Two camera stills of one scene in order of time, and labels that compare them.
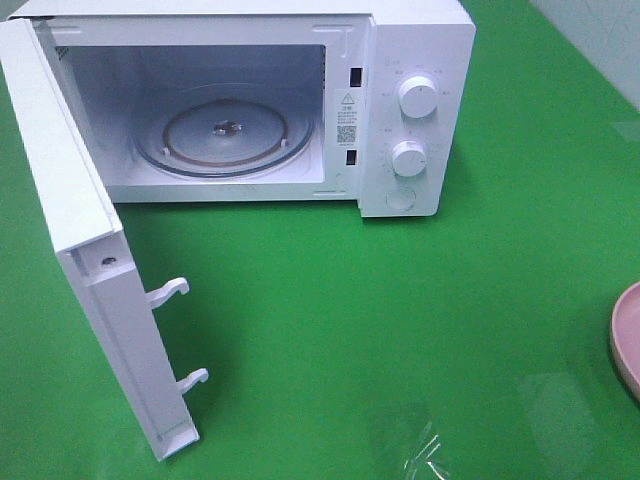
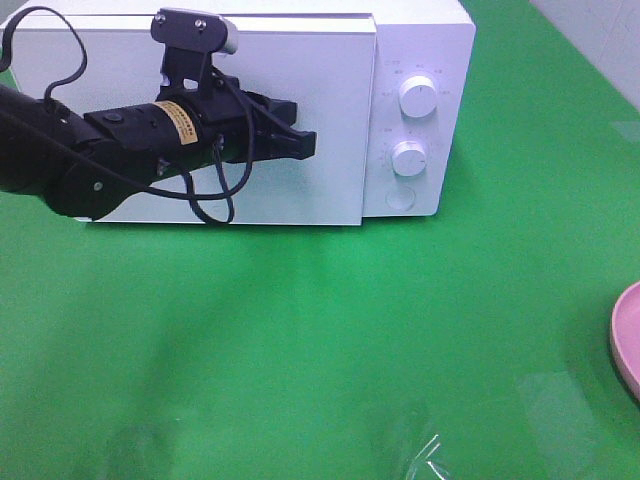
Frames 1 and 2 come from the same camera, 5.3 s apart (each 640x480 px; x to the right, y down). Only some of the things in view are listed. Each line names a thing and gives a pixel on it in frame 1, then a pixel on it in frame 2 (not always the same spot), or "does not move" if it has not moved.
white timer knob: (409, 158) does not move
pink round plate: (625, 335) does not move
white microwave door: (89, 247) → (325, 69)
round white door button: (400, 198) does not move
